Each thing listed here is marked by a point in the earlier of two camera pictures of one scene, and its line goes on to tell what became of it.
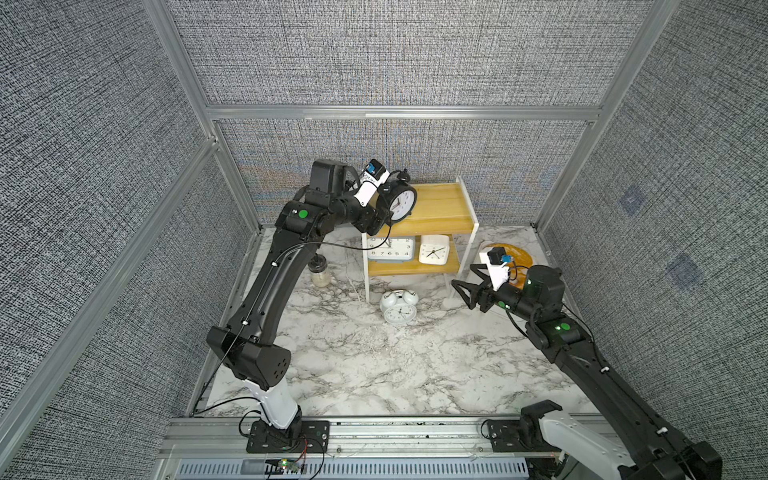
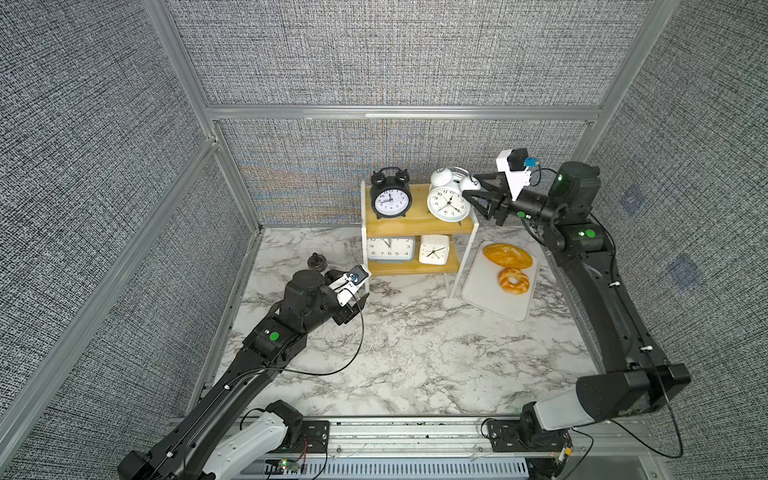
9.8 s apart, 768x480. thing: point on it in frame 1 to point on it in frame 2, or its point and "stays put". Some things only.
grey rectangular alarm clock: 395,249 stays put
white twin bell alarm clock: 399,307 to 445,198
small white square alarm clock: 434,250 stays put
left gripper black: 372,225 to 347,311
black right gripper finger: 468,292 to 484,202
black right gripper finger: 486,278 to 495,182
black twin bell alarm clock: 397,196 stays put
